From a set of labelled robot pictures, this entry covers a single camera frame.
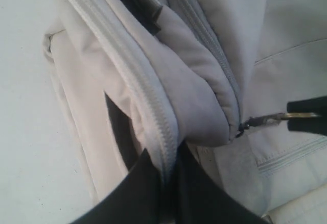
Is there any beige fabric duffel bag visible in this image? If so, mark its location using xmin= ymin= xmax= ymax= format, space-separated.
xmin=43 ymin=0 xmax=326 ymax=223

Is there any metal zipper pull with ring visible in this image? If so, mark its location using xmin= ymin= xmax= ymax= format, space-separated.
xmin=236 ymin=112 xmax=322 ymax=138

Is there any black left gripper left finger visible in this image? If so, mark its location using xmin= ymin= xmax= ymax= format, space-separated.
xmin=74 ymin=150 xmax=175 ymax=224

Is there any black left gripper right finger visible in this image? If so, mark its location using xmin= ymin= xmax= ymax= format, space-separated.
xmin=175 ymin=144 xmax=266 ymax=224

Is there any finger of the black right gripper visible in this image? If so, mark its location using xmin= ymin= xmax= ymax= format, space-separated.
xmin=287 ymin=118 xmax=327 ymax=134
xmin=287 ymin=96 xmax=327 ymax=114

